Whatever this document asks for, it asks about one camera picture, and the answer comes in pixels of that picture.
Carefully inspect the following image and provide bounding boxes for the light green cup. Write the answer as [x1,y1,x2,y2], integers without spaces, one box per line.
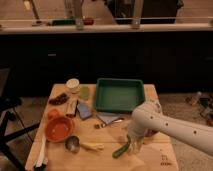
[79,86,90,101]

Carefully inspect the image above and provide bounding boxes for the green pepper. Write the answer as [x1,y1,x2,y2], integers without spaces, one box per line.
[112,135,131,159]

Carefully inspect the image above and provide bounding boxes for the orange bowl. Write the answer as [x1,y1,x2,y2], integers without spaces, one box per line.
[45,116,75,143]

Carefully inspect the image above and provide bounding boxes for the grey folded cloth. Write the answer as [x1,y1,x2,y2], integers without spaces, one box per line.
[97,112,120,123]

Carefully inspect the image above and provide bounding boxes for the black chair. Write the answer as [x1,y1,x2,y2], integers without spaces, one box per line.
[0,68,39,171]

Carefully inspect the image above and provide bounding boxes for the yellow banana toy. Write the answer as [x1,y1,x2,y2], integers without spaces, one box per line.
[80,143,104,151]

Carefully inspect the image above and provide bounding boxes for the green plastic tray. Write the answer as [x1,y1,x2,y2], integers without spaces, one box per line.
[94,78,145,113]

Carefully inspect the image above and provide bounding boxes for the white plastic utensil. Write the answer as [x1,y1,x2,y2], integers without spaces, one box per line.
[35,135,46,167]

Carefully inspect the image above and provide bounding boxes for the metal fork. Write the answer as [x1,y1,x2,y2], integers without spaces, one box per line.
[94,118,124,129]

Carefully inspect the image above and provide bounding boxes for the small orange cup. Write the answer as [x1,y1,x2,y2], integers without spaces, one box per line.
[47,109,60,119]

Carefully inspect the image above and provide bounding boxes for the small metal cup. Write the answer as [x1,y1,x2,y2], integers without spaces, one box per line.
[65,136,80,153]

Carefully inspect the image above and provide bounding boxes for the white round container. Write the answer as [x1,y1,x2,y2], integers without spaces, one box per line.
[66,78,80,93]

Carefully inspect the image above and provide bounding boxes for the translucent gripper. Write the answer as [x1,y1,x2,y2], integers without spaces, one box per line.
[127,135,143,154]

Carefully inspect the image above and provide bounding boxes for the blue sponge block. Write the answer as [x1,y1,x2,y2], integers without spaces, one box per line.
[77,102,92,120]

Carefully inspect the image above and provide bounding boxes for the brown wooden block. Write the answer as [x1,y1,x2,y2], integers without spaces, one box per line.
[66,99,78,117]

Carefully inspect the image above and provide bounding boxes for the dark red grape bunch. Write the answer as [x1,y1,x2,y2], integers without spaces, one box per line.
[49,93,69,106]

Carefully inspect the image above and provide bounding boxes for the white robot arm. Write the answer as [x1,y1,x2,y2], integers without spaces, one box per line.
[127,101,213,156]

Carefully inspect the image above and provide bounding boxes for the dark purple bowl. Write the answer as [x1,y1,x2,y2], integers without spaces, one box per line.
[145,129,158,137]

